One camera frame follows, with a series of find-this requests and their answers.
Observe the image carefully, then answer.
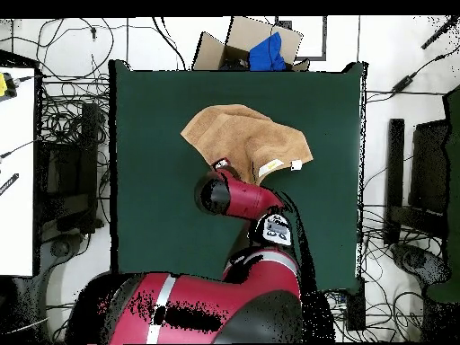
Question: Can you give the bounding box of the open cardboard box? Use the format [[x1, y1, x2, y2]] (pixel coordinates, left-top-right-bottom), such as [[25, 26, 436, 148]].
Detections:
[[191, 15, 311, 72]]

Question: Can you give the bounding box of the black equipment rack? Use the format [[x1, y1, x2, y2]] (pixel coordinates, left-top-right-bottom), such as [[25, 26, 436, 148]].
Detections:
[[35, 102, 105, 234]]

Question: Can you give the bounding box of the black power adapter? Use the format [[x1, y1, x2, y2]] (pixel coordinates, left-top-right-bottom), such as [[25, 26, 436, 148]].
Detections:
[[391, 73, 418, 93]]

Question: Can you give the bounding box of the black marked strip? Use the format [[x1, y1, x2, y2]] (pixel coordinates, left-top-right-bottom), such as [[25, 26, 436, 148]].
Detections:
[[0, 172, 20, 197]]

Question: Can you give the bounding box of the green cloth on side table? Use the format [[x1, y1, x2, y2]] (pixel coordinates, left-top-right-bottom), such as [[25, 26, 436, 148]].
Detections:
[[426, 84, 460, 304]]

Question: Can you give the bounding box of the black upright post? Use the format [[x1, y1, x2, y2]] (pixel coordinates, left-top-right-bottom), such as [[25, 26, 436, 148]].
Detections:
[[383, 118, 406, 246]]

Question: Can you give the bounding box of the black equipment box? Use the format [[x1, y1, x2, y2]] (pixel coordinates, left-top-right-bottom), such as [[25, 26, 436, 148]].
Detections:
[[408, 119, 451, 217]]

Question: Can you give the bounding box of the blue garment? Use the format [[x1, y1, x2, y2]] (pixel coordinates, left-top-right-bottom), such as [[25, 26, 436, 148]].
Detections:
[[248, 31, 288, 72]]

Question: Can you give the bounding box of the white side table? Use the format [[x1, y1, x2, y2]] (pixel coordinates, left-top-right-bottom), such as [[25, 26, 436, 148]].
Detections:
[[0, 66, 36, 278]]

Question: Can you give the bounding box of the black rod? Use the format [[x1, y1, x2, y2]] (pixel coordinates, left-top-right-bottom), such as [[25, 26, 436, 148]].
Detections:
[[420, 15, 460, 50]]

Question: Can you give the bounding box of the tan terry towel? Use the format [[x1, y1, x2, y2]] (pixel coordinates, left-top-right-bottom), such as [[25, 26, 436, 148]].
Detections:
[[180, 103, 314, 186]]

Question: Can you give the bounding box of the grey rectangular frame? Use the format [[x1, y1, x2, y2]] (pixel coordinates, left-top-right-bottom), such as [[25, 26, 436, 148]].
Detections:
[[274, 15, 328, 61]]

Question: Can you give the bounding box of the black block under table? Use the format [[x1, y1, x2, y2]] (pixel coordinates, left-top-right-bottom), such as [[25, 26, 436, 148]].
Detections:
[[345, 278, 367, 332]]

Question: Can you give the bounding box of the black chair base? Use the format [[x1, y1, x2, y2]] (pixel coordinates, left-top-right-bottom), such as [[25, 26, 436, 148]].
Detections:
[[390, 243, 450, 287]]

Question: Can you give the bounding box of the dark green table cloth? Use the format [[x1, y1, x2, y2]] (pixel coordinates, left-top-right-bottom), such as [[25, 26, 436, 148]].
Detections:
[[108, 59, 367, 294]]

